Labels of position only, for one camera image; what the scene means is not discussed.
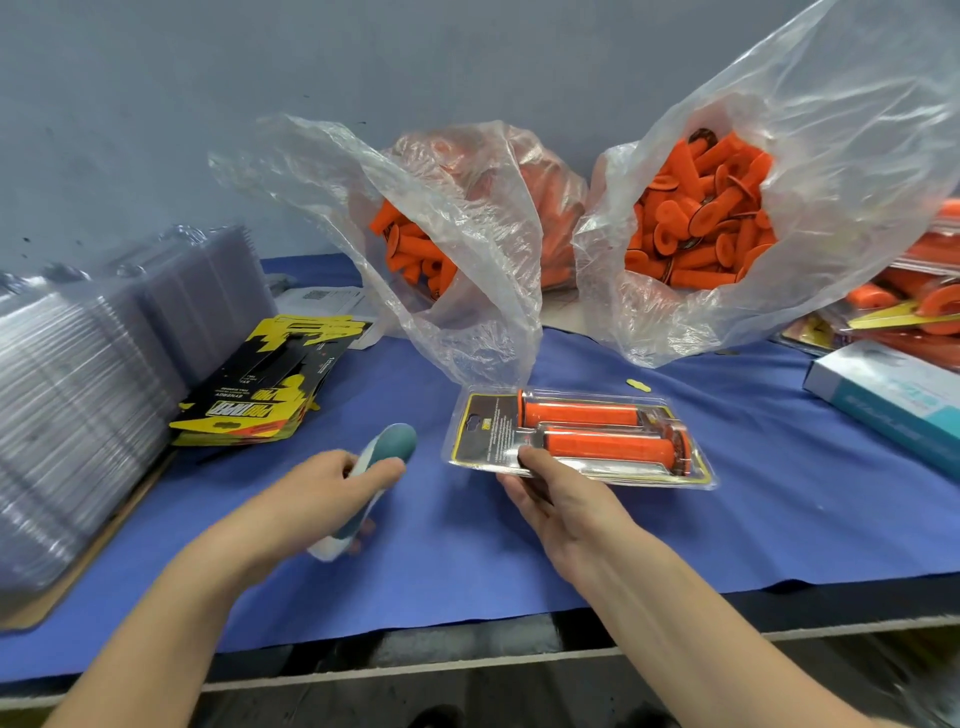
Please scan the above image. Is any teal white cardboard box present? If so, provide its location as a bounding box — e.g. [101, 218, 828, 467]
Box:
[802, 340, 960, 482]

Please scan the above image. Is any stack of yellow black cards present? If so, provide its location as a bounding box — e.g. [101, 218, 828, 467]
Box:
[169, 313, 374, 447]

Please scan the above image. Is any person's right foot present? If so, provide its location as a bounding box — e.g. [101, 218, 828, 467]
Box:
[615, 702, 684, 728]

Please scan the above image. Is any stack of clear blister shells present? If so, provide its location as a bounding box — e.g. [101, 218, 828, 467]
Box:
[0, 225, 279, 597]

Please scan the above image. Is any person's left hand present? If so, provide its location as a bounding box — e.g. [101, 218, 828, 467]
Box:
[202, 448, 410, 590]

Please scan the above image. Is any person's right forearm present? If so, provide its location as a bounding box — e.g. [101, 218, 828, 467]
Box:
[585, 532, 902, 728]

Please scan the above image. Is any white printed paper sheet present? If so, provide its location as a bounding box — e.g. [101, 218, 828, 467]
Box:
[273, 285, 389, 350]

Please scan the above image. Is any large clear plastic bag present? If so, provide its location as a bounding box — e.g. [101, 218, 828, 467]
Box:
[573, 0, 960, 369]

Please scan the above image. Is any teal hand stapler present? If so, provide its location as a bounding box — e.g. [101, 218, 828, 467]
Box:
[307, 421, 420, 564]

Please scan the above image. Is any person's left forearm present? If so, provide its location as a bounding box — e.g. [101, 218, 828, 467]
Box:
[45, 547, 264, 728]

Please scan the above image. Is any person's foot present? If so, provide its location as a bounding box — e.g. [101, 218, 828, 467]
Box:
[615, 702, 684, 728]
[408, 702, 470, 728]

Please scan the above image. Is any person's right hand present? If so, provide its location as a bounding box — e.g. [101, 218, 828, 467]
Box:
[498, 445, 650, 590]

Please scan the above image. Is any person's left foot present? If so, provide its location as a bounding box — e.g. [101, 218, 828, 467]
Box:
[408, 702, 470, 728]

